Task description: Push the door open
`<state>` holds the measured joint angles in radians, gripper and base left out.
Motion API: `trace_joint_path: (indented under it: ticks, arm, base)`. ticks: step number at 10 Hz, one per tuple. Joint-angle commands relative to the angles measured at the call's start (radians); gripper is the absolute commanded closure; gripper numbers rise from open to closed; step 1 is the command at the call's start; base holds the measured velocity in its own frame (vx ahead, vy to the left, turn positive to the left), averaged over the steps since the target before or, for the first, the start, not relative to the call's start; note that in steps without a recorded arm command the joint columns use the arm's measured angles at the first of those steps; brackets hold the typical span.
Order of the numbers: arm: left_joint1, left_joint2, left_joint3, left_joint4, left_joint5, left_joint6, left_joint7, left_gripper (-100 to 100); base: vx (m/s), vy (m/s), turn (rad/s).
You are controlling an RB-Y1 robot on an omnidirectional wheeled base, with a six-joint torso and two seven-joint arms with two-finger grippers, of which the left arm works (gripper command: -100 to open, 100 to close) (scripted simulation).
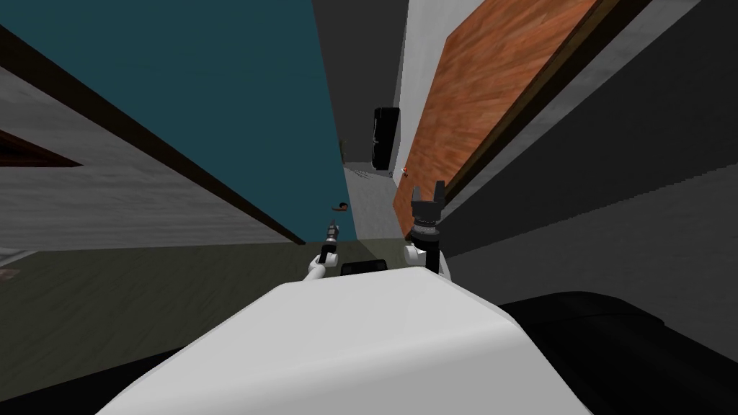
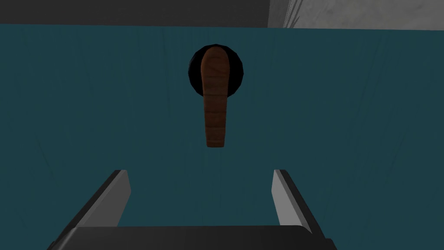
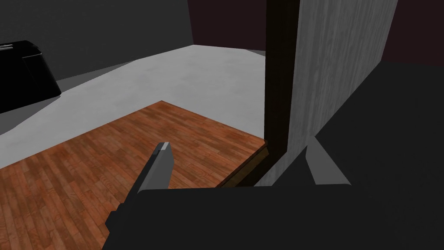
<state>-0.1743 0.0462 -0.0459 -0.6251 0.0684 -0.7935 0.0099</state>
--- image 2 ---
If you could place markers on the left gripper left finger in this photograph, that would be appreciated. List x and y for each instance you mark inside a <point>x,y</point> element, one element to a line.
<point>111,201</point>

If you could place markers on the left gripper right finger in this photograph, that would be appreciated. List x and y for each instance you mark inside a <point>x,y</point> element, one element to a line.
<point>288,205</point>

